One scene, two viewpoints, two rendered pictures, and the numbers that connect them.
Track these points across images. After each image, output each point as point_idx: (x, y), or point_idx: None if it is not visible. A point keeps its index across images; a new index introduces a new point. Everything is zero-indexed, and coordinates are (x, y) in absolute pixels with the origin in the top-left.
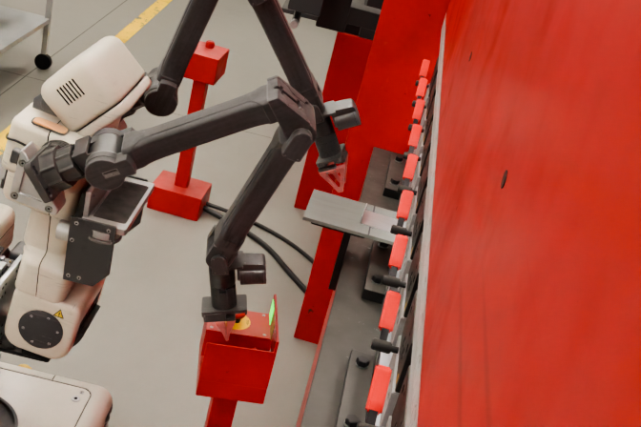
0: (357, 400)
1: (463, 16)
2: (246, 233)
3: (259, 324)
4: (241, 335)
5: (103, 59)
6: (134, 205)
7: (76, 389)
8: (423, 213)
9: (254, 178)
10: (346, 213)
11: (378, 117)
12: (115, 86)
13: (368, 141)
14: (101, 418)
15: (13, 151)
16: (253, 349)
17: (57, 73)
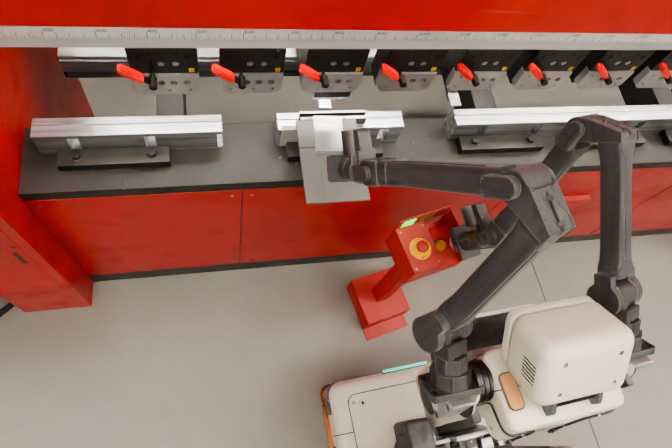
0: (508, 140)
1: None
2: None
3: (412, 231)
4: (432, 239)
5: (610, 326)
6: (493, 316)
7: (352, 408)
8: (582, 51)
9: (558, 181)
10: None
11: (1, 181)
12: (602, 308)
13: (14, 200)
14: (361, 377)
15: (633, 382)
16: (457, 222)
17: (625, 369)
